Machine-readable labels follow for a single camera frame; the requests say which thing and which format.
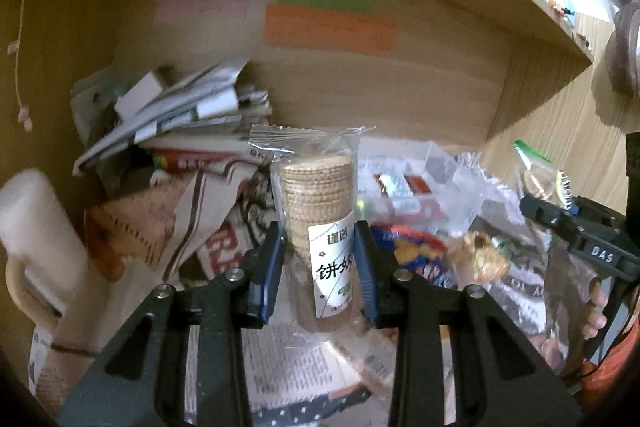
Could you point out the golden wrapped snack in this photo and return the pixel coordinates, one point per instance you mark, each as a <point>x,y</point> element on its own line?
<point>482,254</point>

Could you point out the pink striped curtain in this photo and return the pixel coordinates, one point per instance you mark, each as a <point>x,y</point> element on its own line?
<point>624,52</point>

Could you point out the red white printed packet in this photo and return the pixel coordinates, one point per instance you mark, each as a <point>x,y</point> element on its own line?
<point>195,159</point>

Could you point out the blue snack packet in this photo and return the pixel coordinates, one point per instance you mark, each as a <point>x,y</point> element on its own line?
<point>415,252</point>

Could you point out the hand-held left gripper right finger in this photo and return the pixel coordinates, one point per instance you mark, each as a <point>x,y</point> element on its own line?
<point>366,279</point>

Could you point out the clear pack of round crackers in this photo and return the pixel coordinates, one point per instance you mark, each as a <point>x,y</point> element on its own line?
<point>317,207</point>

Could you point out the clear plastic container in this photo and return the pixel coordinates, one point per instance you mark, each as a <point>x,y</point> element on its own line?
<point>425,212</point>

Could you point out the green top zip bag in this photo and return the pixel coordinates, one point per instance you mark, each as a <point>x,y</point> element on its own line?
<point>537,172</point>

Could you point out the orange sticky note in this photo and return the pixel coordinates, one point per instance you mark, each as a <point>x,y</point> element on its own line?
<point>327,29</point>

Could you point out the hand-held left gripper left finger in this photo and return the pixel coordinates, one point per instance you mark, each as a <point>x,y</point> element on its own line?
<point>267,277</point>

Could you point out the person's right hand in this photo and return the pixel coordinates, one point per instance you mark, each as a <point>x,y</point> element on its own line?
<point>596,312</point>

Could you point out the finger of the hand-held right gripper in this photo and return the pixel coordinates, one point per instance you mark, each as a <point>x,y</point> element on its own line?
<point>547,217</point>
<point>597,209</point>

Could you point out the small white cardboard box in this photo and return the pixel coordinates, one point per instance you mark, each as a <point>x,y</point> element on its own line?
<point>136,96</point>

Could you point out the crumpled clear plastic bag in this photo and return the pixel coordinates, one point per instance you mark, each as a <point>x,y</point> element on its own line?
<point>520,297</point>

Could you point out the pile of papers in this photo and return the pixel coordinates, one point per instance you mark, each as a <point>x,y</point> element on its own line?
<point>170,122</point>

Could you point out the red snack packet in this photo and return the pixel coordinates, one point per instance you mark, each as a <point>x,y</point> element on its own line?
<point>386,186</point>
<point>417,185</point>

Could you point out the cream roll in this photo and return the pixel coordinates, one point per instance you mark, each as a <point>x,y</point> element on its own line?
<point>37,227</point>

